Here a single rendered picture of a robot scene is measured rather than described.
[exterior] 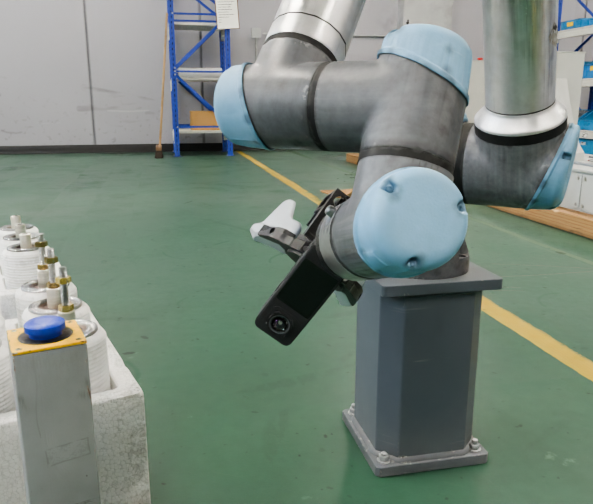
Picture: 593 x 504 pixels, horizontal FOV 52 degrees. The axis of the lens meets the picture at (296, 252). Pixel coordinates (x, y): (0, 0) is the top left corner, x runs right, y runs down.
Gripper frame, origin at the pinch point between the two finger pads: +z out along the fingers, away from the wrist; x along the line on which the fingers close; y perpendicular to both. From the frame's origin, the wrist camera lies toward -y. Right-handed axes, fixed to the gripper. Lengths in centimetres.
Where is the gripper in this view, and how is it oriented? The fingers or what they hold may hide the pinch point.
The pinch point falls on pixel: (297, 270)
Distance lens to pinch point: 76.1
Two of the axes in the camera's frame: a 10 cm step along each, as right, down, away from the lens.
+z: -2.1, 0.8, 9.7
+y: 5.7, -8.0, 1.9
